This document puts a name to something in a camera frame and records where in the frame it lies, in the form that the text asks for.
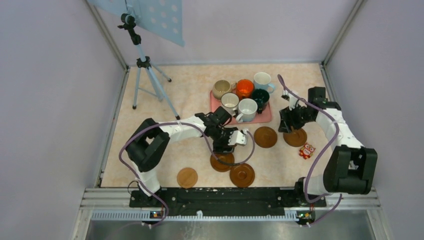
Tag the orange glass mug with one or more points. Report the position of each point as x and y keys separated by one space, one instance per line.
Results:
x=244 y=89

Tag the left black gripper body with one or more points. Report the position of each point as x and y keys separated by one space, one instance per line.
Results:
x=221 y=138

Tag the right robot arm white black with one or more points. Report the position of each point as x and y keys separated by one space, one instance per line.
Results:
x=344 y=165

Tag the white mug front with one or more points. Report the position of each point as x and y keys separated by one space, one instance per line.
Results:
x=247 y=109

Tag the light wooden coaster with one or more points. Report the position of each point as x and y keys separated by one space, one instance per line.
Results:
x=187 y=177

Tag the light blue mug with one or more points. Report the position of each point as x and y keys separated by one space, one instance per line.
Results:
x=263 y=80

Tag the white cable duct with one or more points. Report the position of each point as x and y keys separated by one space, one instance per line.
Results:
x=148 y=216

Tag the dark wooden coaster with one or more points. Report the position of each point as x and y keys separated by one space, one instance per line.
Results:
x=265 y=137
x=297 y=138
x=242 y=176
x=226 y=158

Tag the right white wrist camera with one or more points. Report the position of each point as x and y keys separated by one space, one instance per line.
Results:
x=293 y=101

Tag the pink tray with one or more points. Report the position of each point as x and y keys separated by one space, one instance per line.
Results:
x=265 y=117

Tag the red owl figurine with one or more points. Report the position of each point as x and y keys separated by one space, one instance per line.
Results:
x=306 y=151

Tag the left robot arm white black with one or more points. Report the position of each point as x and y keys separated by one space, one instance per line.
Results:
x=150 y=140

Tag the beige mug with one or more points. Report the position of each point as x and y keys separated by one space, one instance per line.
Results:
x=222 y=87

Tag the blue perforated board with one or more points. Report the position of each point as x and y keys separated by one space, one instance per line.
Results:
x=163 y=18

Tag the white mug dark rim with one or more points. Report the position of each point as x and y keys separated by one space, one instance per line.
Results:
x=230 y=101

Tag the dark green mug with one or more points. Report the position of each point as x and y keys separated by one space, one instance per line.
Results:
x=261 y=97

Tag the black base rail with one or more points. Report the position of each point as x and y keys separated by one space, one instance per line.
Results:
x=222 y=201

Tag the blue tripod stand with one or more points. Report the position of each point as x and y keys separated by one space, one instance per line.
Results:
x=144 y=63

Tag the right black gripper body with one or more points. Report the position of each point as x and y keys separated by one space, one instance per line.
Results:
x=298 y=117

